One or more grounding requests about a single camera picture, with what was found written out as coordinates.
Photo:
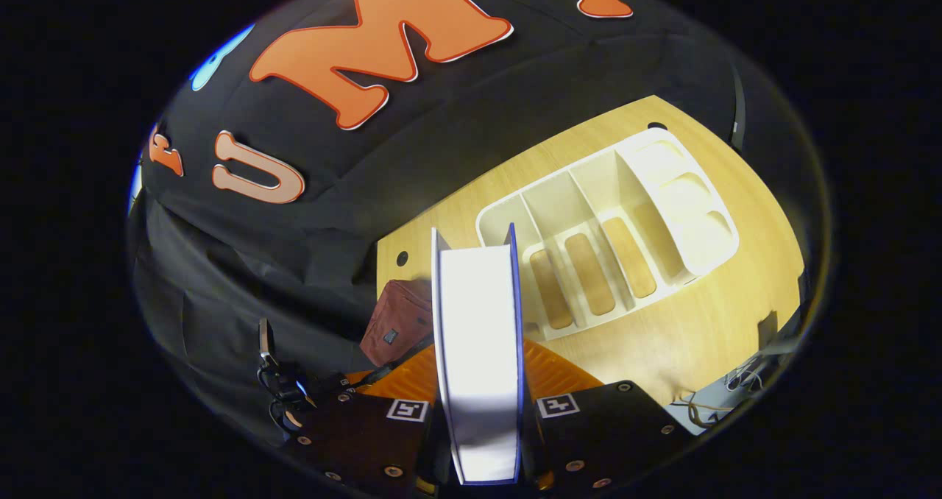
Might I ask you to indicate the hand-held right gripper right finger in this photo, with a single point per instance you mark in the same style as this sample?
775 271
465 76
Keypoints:
603 433

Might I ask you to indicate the dark blue cover book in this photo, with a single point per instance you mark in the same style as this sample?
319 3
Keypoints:
478 352

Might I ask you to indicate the dark red schoolbag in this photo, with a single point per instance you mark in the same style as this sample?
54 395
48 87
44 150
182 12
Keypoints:
397 322

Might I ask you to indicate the white bookshelf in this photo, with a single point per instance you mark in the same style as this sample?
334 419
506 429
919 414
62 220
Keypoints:
662 190

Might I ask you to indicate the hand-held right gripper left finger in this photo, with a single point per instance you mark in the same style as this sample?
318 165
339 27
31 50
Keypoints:
368 440

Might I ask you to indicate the black backdrop cloth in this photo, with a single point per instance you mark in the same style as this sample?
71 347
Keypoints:
441 153

